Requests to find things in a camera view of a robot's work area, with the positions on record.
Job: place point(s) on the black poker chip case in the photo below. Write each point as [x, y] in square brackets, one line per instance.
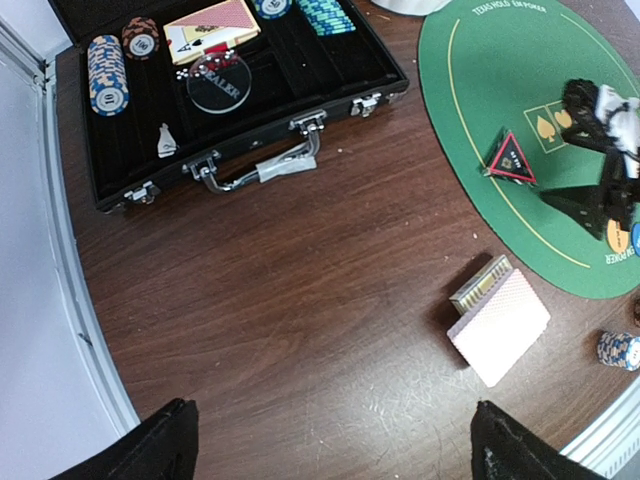
[300, 83]

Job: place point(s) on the orange big blind button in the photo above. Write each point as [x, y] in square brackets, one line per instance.
[618, 239]

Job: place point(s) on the red playing card deck case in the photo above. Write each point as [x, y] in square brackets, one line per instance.
[218, 27]

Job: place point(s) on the blue small blind button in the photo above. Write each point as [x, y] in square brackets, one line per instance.
[635, 239]

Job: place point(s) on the blue white chip stack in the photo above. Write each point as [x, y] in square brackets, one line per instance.
[619, 350]

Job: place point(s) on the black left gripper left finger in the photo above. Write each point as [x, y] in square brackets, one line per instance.
[164, 446]

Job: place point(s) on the pink backed card deck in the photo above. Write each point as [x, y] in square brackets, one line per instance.
[498, 331]

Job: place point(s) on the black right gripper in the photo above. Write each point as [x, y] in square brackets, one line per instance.
[605, 122]

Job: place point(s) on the brown chip row in case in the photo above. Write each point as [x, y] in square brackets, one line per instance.
[140, 38]

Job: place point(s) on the triangular black red all-in marker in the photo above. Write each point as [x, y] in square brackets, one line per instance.
[506, 160]

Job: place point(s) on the teal chip row in case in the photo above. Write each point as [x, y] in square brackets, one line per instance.
[326, 17]

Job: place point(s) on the dark blue chips in case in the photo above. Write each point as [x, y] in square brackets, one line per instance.
[272, 9]

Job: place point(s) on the green round poker mat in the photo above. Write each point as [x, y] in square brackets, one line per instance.
[485, 65]

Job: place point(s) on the clear acrylic dealer button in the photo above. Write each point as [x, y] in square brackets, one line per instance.
[224, 84]

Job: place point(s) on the gold card box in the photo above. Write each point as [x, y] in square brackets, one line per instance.
[472, 292]

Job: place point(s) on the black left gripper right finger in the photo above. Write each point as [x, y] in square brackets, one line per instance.
[502, 448]

